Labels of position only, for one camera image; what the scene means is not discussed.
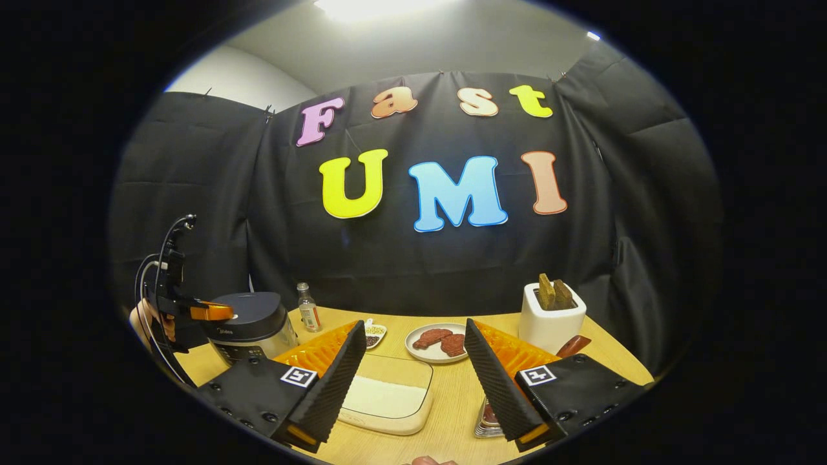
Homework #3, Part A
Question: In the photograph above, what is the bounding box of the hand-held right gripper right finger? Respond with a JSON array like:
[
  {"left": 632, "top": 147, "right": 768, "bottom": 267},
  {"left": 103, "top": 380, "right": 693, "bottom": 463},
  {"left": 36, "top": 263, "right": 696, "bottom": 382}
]
[{"left": 463, "top": 318, "right": 653, "bottom": 453}]

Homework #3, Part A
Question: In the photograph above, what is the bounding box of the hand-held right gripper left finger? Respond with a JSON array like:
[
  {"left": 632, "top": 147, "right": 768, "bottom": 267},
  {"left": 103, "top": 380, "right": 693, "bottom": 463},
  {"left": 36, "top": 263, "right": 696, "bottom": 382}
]
[{"left": 196, "top": 320, "right": 367, "bottom": 454}]

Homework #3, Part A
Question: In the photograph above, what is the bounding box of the black and silver rice cooker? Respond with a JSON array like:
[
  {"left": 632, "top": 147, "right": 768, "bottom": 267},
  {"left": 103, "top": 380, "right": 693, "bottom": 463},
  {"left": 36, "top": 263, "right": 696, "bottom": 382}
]
[{"left": 205, "top": 292, "right": 299, "bottom": 367}]

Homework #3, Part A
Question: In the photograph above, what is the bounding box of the metal wire chopstick holder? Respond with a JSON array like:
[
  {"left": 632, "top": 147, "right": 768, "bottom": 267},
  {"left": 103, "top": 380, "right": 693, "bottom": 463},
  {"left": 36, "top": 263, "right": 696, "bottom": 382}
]
[{"left": 474, "top": 396, "right": 506, "bottom": 440}]

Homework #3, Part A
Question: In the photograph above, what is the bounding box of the clear rice container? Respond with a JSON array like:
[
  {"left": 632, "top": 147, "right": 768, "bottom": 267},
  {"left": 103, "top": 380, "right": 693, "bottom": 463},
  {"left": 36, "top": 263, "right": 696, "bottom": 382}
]
[{"left": 336, "top": 353, "right": 434, "bottom": 436}]

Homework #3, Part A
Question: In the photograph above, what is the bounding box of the brown wooden spoon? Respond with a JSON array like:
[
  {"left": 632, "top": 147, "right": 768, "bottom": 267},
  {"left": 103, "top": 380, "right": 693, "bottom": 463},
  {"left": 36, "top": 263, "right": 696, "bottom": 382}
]
[{"left": 481, "top": 335, "right": 592, "bottom": 430}]

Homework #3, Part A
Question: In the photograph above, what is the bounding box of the small clear bottle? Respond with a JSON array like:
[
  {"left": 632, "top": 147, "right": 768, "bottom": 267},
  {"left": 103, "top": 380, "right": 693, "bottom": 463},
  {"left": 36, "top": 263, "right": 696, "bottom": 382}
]
[{"left": 296, "top": 282, "right": 322, "bottom": 333}]

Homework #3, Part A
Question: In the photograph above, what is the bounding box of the white toaster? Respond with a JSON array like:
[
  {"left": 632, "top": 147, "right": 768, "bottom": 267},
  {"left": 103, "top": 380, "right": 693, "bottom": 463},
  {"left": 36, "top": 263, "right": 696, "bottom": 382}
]
[{"left": 518, "top": 282, "right": 587, "bottom": 355}]

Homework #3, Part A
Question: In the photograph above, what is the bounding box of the round white plate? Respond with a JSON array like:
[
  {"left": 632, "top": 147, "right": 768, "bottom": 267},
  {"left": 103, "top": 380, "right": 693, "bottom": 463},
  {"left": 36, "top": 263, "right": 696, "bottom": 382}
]
[{"left": 405, "top": 323, "right": 476, "bottom": 364}]

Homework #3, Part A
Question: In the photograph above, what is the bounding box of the black backdrop cloth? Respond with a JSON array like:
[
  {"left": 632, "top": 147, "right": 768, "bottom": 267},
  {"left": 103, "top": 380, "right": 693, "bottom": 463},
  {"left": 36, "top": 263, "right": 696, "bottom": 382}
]
[{"left": 109, "top": 40, "right": 723, "bottom": 382}]

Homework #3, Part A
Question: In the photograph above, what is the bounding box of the large ceiling light panel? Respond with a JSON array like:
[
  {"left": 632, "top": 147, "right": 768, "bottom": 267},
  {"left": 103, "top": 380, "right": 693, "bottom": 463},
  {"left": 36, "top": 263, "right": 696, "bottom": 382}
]
[{"left": 315, "top": 0, "right": 453, "bottom": 24}]

